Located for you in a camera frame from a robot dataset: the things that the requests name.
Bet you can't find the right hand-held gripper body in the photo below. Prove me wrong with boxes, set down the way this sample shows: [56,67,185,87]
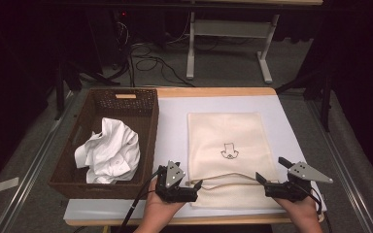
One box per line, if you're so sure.
[264,161,334,202]

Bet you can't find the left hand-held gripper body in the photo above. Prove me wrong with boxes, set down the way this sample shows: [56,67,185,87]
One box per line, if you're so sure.
[154,160,199,204]

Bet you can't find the white shirt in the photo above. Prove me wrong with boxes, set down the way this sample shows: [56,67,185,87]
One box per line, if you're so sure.
[74,116,142,185]

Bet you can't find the cream drawstring laundry bag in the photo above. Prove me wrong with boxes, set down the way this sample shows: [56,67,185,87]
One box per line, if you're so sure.
[186,112,281,209]

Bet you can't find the brown wicker basket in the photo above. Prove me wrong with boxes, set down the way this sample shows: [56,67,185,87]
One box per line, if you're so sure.
[48,87,160,200]

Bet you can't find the person's right hand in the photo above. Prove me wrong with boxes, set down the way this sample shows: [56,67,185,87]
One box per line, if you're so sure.
[273,195,322,227]

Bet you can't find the person's left hand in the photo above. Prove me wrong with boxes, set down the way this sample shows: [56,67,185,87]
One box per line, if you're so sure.
[140,179,187,227]

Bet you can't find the white table mat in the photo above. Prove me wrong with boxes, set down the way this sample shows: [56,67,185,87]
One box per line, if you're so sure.
[63,94,328,222]

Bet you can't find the black stand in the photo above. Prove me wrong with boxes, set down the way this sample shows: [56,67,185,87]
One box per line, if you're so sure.
[274,69,336,133]
[53,59,122,121]

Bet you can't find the dark box with red light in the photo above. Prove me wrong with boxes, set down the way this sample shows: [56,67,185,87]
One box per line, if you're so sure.
[86,9,135,67]

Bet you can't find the white tape strip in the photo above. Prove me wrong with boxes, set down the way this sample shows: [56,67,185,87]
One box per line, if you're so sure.
[0,177,20,194]

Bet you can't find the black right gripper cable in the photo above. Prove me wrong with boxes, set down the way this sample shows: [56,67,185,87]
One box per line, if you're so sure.
[304,184,333,232]

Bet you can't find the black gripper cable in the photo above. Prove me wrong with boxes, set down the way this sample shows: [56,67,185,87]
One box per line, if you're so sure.
[304,184,333,232]
[118,169,161,233]

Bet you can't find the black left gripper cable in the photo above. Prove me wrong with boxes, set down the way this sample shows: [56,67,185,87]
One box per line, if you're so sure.
[118,169,161,233]

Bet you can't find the metal floor rail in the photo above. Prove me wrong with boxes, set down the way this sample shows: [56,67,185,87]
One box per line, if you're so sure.
[305,99,373,233]
[0,91,81,233]

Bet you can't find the black floor cables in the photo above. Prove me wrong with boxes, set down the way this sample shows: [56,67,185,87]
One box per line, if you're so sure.
[111,18,197,88]

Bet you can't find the white metal desk frame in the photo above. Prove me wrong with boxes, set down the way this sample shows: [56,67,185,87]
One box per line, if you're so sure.
[186,9,282,85]

